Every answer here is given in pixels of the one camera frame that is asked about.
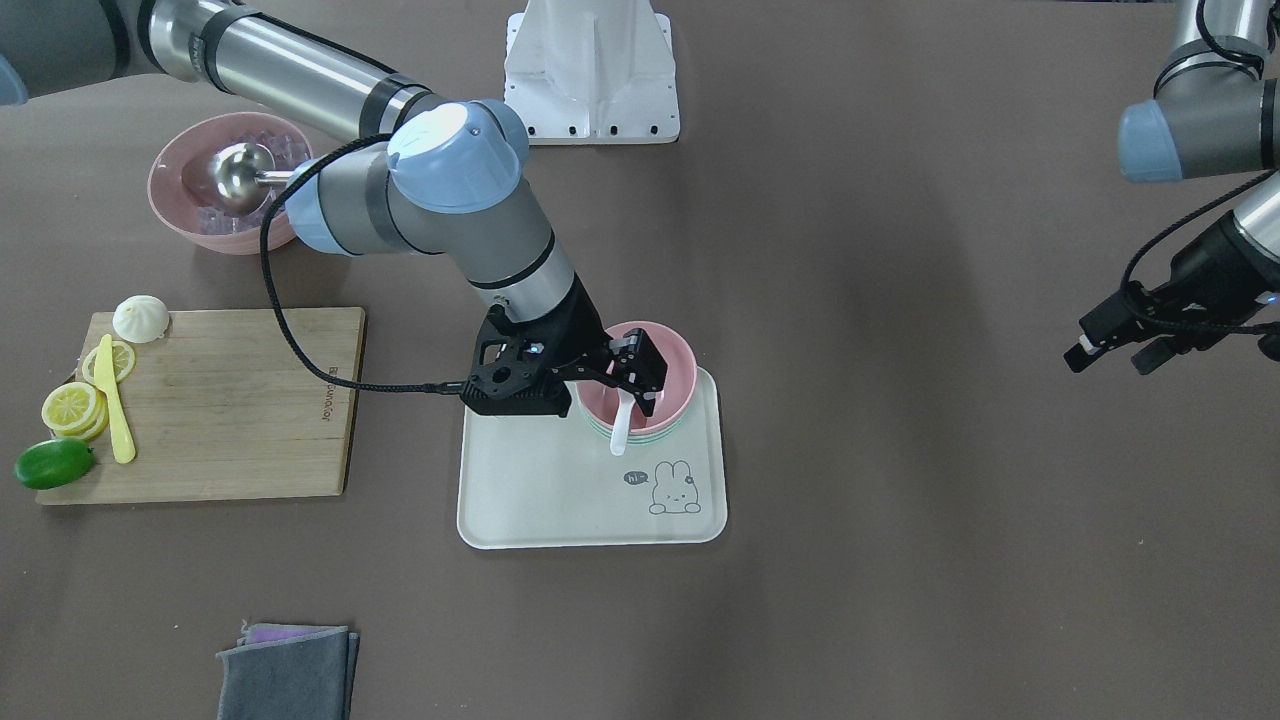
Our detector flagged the green lime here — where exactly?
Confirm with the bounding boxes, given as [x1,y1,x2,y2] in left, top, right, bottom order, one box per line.
[14,437,95,489]

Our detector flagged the white ceramic spoon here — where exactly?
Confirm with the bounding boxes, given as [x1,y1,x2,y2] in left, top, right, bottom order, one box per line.
[609,388,636,457]

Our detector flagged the large pink bowl with ice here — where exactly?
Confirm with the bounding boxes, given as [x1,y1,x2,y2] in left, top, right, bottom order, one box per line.
[147,111,314,255]

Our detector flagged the green bowl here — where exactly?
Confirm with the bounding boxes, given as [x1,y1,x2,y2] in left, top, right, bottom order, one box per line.
[584,413,686,446]

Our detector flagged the steel ladle scoop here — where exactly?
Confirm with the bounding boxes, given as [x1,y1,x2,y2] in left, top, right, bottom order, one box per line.
[204,142,293,217]

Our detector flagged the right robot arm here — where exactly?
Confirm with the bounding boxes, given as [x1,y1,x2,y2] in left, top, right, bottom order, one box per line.
[1,1,668,416]

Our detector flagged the yellow plastic knife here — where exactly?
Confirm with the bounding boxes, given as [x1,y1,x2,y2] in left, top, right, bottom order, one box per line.
[93,334,137,465]

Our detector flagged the purple cloth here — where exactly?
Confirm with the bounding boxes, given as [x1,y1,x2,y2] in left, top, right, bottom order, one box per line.
[236,623,348,646]

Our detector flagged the cream rabbit tray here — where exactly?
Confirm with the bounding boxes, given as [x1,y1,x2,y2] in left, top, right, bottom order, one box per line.
[457,370,730,550]

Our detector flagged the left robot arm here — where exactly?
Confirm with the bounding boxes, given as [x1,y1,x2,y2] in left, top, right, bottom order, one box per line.
[1064,1,1279,375]

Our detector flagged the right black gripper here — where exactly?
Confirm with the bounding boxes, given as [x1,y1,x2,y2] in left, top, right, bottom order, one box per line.
[460,281,668,416]

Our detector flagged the top lemon slice stack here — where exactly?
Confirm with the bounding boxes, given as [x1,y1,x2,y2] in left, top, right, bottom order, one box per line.
[41,380,108,441]

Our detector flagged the lemon slice under knife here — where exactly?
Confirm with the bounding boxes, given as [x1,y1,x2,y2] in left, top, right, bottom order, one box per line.
[79,340,136,384]

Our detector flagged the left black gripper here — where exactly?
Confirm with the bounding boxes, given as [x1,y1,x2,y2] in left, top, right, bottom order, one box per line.
[1062,213,1277,375]

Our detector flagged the small pink bowl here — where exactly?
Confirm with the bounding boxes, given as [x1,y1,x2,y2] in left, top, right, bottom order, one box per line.
[573,322,698,428]

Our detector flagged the bamboo cutting board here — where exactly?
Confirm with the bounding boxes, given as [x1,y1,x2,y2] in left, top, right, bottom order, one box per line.
[36,309,356,506]

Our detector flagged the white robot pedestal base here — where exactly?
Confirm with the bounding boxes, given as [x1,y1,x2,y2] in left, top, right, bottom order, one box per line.
[504,1,681,146]

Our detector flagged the grey folded cloth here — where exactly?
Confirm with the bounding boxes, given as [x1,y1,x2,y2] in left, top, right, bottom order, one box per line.
[218,628,360,719]

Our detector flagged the white garlic bulb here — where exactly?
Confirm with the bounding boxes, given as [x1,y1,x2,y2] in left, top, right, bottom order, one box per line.
[111,295,170,345]

